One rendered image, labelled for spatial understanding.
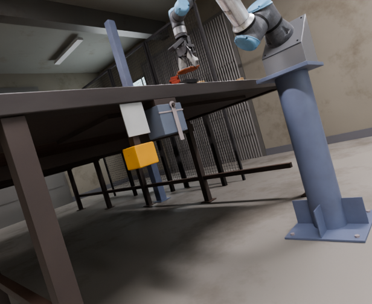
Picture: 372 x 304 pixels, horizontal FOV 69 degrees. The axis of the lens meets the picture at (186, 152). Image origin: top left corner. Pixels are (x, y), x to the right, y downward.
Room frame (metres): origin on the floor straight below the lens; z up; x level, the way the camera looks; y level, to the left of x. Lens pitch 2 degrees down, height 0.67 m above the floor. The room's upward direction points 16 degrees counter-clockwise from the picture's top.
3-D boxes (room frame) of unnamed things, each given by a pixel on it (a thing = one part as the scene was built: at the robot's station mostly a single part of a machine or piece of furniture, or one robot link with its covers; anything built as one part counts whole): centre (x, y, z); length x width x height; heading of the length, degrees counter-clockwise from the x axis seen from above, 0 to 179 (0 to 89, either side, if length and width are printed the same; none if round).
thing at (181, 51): (1.61, -0.16, 1.20); 0.09 x 0.08 x 0.12; 133
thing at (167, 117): (1.13, 0.04, 0.77); 0.14 x 0.11 x 0.18; 137
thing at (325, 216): (1.47, -0.65, 0.44); 0.38 x 0.38 x 0.87; 47
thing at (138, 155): (1.00, 0.16, 0.74); 0.09 x 0.08 x 0.24; 137
